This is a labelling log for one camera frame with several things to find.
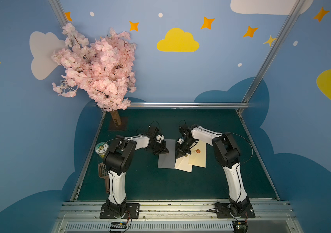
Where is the white envelope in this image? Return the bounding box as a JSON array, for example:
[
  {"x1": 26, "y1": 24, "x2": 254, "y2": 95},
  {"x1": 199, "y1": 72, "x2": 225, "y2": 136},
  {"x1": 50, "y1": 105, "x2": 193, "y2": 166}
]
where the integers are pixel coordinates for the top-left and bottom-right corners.
[{"x1": 175, "y1": 155, "x2": 193, "y2": 173}]

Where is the pink cherry blossom tree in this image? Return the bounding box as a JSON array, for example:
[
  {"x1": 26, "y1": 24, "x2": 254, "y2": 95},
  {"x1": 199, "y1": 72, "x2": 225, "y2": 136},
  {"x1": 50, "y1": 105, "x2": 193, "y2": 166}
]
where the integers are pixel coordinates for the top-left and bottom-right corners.
[{"x1": 52, "y1": 23, "x2": 136, "y2": 112}]

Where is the cream envelope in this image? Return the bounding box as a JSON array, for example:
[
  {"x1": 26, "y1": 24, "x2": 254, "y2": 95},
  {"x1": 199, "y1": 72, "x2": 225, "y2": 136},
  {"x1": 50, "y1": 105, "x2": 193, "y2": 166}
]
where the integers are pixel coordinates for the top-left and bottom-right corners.
[{"x1": 189, "y1": 141, "x2": 206, "y2": 168}]

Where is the aluminium right corner post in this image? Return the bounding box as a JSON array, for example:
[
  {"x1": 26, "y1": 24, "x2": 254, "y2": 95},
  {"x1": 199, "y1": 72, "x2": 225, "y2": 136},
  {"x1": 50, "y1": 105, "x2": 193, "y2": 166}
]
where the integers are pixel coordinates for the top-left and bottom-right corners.
[{"x1": 241, "y1": 0, "x2": 306, "y2": 105}]

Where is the green circuit board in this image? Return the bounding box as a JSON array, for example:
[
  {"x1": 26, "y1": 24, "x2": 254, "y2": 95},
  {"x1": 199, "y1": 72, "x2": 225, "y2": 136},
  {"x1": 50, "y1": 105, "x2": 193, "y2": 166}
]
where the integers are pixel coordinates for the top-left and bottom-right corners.
[
  {"x1": 109, "y1": 222, "x2": 131, "y2": 233},
  {"x1": 232, "y1": 221, "x2": 248, "y2": 233}
]

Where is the aluminium front rail platform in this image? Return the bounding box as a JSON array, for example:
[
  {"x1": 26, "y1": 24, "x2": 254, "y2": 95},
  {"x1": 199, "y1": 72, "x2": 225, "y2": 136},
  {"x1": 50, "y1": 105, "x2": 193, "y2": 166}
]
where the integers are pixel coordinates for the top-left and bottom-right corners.
[{"x1": 52, "y1": 199, "x2": 303, "y2": 233}]

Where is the left green circuit board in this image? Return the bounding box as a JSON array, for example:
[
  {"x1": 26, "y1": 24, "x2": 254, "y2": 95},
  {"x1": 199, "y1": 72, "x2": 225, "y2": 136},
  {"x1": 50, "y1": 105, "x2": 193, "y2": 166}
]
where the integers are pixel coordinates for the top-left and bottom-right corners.
[{"x1": 109, "y1": 222, "x2": 131, "y2": 233}]

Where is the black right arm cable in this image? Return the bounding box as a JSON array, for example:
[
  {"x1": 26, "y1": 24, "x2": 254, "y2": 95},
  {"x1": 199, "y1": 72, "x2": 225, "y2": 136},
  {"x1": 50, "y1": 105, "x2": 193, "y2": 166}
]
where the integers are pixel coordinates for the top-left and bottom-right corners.
[{"x1": 230, "y1": 132, "x2": 254, "y2": 164}]

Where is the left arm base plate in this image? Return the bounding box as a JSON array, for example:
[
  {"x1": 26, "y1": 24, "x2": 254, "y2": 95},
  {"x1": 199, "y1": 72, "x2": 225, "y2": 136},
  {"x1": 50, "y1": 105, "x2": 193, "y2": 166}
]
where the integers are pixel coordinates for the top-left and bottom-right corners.
[{"x1": 99, "y1": 203, "x2": 140, "y2": 219}]

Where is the dark metal tree base plate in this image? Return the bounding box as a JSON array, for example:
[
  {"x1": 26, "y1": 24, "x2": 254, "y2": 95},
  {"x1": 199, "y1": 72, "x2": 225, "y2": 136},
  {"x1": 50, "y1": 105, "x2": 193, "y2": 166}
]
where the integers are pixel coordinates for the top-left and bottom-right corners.
[{"x1": 108, "y1": 116, "x2": 128, "y2": 131}]

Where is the aluminium left corner post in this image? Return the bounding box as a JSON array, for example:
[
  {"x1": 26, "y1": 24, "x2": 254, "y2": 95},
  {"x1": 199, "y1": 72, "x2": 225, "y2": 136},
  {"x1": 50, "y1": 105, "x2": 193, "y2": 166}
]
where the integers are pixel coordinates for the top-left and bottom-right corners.
[{"x1": 48, "y1": 0, "x2": 68, "y2": 27}]

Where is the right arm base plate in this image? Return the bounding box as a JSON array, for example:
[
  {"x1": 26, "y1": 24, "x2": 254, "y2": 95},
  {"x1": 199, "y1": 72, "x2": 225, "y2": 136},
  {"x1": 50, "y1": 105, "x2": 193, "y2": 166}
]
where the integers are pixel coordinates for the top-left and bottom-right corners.
[{"x1": 214, "y1": 202, "x2": 256, "y2": 219}]

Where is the aluminium back frame rail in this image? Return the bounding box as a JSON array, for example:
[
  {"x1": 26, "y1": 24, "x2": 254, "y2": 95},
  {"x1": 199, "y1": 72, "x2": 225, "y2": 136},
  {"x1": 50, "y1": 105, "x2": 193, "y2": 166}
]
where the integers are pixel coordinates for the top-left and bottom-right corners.
[{"x1": 129, "y1": 103, "x2": 250, "y2": 109}]

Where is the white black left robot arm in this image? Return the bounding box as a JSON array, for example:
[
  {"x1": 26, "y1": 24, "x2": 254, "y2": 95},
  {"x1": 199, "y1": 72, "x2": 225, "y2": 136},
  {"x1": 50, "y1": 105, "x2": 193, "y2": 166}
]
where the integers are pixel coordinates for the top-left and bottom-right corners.
[{"x1": 100, "y1": 133, "x2": 169, "y2": 218}]

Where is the green label plastic jar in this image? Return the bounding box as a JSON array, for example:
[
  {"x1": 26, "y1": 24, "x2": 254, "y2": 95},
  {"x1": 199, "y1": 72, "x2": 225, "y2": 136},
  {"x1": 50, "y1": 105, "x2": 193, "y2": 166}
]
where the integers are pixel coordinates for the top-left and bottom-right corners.
[{"x1": 95, "y1": 142, "x2": 109, "y2": 159}]

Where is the aluminium corner post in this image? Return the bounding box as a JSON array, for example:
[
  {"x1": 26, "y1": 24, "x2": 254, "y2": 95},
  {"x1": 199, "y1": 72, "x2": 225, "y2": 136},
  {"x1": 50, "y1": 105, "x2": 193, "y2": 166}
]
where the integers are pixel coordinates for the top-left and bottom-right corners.
[
  {"x1": 48, "y1": 0, "x2": 68, "y2": 27},
  {"x1": 241, "y1": 0, "x2": 306, "y2": 105}
]

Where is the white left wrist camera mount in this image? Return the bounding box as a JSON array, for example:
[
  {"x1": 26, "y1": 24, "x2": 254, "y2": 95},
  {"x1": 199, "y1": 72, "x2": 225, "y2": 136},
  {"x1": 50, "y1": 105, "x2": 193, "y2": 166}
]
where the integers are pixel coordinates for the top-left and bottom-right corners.
[{"x1": 148, "y1": 126, "x2": 164, "y2": 143}]

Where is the grey envelope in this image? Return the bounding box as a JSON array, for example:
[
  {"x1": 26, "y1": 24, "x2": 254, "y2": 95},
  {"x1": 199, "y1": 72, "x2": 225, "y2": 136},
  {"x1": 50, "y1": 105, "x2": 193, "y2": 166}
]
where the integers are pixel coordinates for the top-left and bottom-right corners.
[{"x1": 158, "y1": 139, "x2": 176, "y2": 169}]

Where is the brown plastic scoop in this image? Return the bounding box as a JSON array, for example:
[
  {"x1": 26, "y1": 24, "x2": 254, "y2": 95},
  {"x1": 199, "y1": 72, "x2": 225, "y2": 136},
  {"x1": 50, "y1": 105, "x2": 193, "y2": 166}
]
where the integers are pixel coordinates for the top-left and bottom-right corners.
[{"x1": 98, "y1": 163, "x2": 110, "y2": 194}]

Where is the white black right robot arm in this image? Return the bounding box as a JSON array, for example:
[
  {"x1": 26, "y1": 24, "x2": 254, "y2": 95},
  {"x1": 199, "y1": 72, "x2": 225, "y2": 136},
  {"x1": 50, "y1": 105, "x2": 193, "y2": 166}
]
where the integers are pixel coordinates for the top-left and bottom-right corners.
[{"x1": 175, "y1": 124, "x2": 252, "y2": 217}]

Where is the right green circuit board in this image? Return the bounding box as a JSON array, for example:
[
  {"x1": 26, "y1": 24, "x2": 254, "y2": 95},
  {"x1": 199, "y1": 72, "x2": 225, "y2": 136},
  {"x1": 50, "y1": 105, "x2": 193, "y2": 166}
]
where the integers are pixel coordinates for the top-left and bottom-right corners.
[{"x1": 232, "y1": 221, "x2": 248, "y2": 233}]

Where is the brown artificial tree trunk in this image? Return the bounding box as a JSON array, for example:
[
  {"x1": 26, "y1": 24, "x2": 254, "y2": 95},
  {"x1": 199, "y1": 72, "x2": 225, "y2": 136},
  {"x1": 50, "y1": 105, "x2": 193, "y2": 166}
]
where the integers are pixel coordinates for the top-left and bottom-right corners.
[{"x1": 110, "y1": 110, "x2": 122, "y2": 127}]

